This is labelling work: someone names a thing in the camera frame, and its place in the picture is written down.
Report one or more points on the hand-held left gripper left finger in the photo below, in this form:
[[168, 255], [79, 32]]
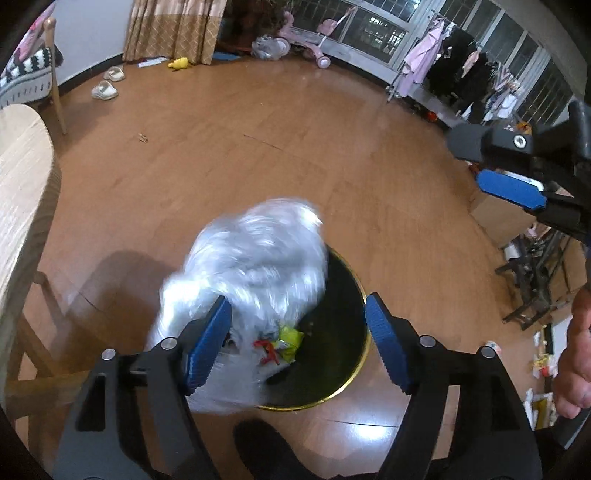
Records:
[[207, 341]]

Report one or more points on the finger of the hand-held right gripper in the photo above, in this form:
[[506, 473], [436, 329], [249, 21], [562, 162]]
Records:
[[508, 189], [508, 145]]

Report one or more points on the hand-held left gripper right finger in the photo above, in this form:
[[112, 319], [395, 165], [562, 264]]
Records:
[[388, 341]]

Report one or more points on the black gold-rimmed trash bin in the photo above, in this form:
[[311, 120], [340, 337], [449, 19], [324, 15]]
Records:
[[332, 341]]

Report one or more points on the white plastic bag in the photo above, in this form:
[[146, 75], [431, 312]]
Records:
[[258, 267]]

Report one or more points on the person's right hand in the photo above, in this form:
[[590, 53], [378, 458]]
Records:
[[575, 360]]

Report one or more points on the cardboard box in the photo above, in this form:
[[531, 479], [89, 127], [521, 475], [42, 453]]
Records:
[[501, 217]]

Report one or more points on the white roll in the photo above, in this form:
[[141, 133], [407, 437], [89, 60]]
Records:
[[510, 251]]

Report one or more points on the yellow snack wrapper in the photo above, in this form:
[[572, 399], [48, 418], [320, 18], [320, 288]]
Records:
[[288, 341]]

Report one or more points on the black metal stand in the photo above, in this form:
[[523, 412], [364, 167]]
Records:
[[531, 277]]

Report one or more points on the black hanging clothes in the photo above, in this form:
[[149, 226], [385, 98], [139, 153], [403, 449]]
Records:
[[457, 69]]

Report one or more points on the small white cup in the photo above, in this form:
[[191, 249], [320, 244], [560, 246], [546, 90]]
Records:
[[490, 345]]

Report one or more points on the pink robe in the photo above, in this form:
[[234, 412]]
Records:
[[420, 60]]

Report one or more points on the clothes rack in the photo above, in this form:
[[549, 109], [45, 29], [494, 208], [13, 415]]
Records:
[[392, 87]]

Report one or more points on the yellow and white packaging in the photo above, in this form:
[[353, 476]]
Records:
[[540, 362]]

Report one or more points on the white flat box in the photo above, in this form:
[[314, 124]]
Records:
[[540, 408]]

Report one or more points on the large window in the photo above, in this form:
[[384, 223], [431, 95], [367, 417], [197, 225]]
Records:
[[378, 27]]

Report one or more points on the wooden chair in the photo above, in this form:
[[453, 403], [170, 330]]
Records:
[[27, 350]]

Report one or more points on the pink tricycle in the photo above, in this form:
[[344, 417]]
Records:
[[314, 37]]

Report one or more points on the grey crumpled bag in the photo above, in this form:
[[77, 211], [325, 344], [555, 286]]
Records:
[[270, 46]]

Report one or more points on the white slipper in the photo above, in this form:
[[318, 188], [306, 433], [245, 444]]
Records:
[[114, 73], [105, 90]]

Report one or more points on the yellow toy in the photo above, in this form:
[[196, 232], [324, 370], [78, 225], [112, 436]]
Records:
[[179, 63]]

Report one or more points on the white paper sheet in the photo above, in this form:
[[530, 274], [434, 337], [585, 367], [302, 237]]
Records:
[[152, 62]]

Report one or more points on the blue mat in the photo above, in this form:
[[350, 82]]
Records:
[[224, 57]]

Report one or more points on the dark potted plant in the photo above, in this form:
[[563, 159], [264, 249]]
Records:
[[249, 23]]

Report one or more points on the beige patterned curtain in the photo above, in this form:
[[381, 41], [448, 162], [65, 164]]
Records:
[[175, 27]]

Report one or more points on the black-and-white patterned sofa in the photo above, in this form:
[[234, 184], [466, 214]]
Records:
[[27, 74]]

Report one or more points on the pink toy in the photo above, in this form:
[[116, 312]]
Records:
[[32, 37]]

